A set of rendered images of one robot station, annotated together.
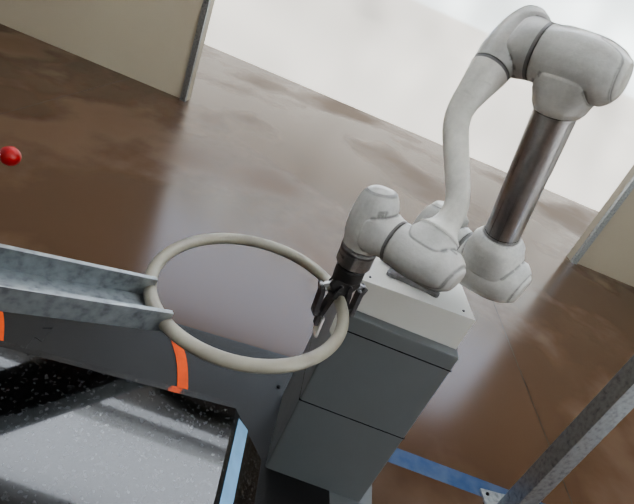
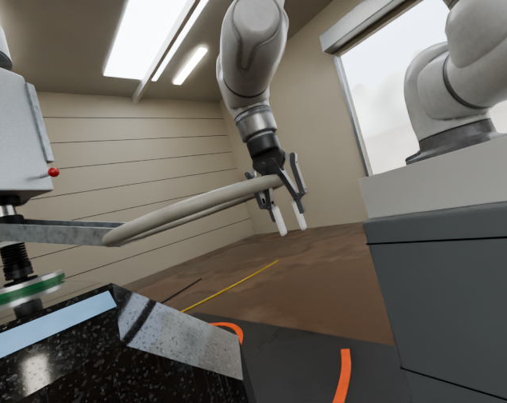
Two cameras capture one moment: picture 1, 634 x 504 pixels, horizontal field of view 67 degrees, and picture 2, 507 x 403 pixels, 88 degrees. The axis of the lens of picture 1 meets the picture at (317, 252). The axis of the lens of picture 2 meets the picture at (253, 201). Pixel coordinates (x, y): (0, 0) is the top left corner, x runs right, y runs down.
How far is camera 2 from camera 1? 1.09 m
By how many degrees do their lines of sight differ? 59
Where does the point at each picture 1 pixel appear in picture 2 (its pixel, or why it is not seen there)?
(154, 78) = (361, 217)
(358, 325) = (385, 229)
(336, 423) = not seen: outside the picture
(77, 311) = (61, 236)
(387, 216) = not seen: hidden behind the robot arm
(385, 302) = (404, 186)
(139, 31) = (343, 199)
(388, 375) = (490, 289)
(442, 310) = (491, 143)
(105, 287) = not seen: hidden behind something
